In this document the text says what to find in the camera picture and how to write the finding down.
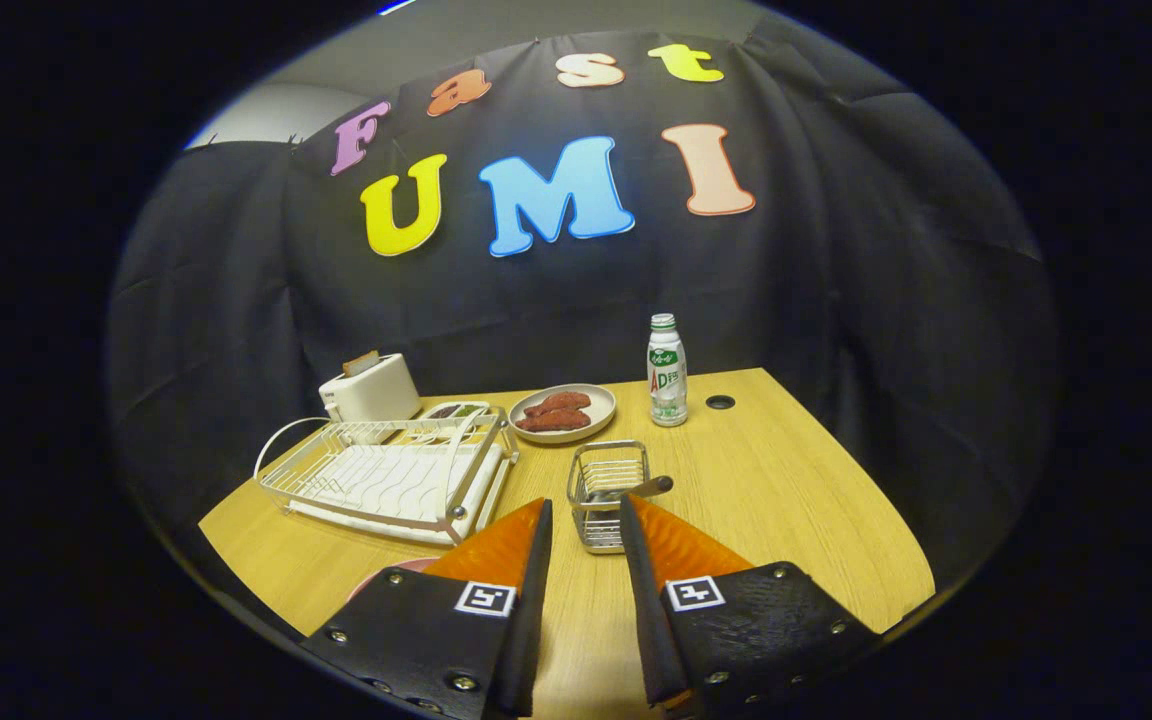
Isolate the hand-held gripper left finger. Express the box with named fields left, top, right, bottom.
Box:
left=298, top=497, right=554, bottom=720

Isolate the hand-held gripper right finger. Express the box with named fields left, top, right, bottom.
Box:
left=619, top=493, right=882, bottom=713

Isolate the metal wire basket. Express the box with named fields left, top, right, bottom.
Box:
left=566, top=440, right=651, bottom=555

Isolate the dark-handled metal spoon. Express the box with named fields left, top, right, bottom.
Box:
left=586, top=475, right=675, bottom=506

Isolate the pink plate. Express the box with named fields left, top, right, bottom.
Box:
left=348, top=557, right=442, bottom=601

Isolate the white wire dish rack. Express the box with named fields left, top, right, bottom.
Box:
left=254, top=403, right=520, bottom=547

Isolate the beige plate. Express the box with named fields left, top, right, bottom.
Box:
left=508, top=384, right=618, bottom=445

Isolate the red meat piece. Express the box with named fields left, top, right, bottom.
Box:
left=523, top=391, right=592, bottom=418
left=516, top=408, right=592, bottom=433

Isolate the white divided tray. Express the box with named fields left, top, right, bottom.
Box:
left=419, top=400, right=492, bottom=427

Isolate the white green drink bottle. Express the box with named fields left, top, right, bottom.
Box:
left=647, top=313, right=689, bottom=428

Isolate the white toaster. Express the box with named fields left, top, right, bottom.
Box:
left=318, top=352, right=423, bottom=425

